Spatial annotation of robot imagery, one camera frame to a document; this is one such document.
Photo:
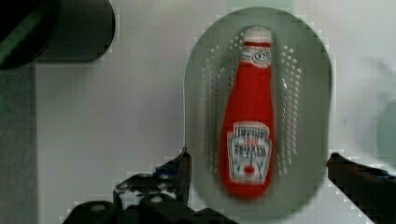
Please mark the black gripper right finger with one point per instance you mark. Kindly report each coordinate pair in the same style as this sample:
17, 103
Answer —
371, 189

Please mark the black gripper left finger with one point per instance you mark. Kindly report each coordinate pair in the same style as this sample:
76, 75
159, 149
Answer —
172, 179

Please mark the red ketchup bottle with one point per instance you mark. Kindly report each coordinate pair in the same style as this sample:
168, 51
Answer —
247, 140

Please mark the green oval strainer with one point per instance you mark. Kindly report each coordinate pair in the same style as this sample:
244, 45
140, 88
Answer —
302, 85

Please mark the lower black cylinder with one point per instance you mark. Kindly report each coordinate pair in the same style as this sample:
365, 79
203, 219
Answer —
84, 32

